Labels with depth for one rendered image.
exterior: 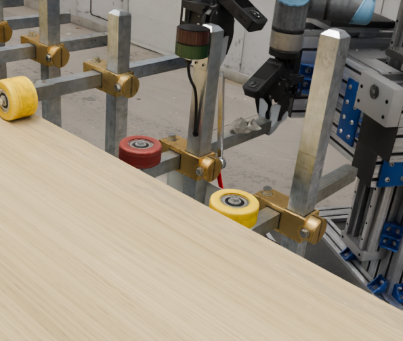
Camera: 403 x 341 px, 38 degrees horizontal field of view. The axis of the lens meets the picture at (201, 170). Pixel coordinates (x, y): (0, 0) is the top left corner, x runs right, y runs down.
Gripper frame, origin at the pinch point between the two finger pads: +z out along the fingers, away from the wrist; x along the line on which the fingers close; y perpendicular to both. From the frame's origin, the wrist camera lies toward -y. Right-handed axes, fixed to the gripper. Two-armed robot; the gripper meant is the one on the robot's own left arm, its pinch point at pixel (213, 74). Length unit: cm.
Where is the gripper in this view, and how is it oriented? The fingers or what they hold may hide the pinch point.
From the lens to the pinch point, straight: 120.4
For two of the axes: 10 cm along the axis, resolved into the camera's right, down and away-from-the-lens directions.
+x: -6.7, 2.8, -6.9
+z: -1.0, 8.9, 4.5
